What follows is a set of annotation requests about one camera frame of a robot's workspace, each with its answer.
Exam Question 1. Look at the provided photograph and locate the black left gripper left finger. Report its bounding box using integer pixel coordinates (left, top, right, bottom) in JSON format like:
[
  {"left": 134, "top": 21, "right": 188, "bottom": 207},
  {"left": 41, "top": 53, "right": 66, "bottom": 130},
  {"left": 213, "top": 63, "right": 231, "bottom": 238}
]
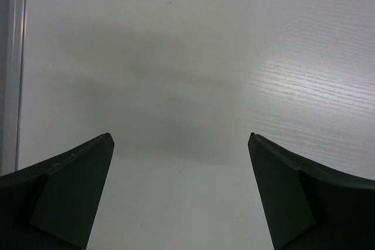
[{"left": 1, "top": 133, "right": 114, "bottom": 249}]

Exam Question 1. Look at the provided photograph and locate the aluminium table frame rail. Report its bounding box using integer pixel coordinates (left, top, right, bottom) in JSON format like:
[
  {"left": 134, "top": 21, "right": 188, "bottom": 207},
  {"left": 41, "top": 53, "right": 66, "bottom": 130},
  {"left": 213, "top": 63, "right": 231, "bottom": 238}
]
[{"left": 1, "top": 0, "right": 26, "bottom": 175}]

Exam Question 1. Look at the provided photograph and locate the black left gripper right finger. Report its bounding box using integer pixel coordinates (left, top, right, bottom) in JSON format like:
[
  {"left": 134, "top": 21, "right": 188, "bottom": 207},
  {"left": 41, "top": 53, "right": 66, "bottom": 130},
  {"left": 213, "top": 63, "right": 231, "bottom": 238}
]
[{"left": 248, "top": 133, "right": 374, "bottom": 249}]

